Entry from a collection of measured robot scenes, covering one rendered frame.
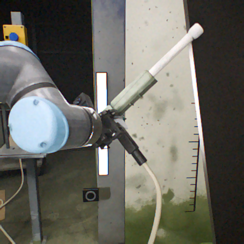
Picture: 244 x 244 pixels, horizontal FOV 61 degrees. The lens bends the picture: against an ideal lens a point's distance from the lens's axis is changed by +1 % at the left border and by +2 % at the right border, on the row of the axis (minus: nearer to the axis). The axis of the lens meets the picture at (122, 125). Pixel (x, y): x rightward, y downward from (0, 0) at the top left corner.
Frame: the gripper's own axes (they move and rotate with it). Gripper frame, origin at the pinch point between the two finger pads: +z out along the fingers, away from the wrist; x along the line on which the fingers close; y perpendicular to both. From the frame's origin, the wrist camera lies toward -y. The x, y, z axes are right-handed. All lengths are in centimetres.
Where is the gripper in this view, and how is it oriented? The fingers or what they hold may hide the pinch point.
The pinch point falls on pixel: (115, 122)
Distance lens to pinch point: 66.5
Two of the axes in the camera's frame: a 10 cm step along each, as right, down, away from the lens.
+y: 6.2, 7.5, -2.5
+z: 3.6, 0.1, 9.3
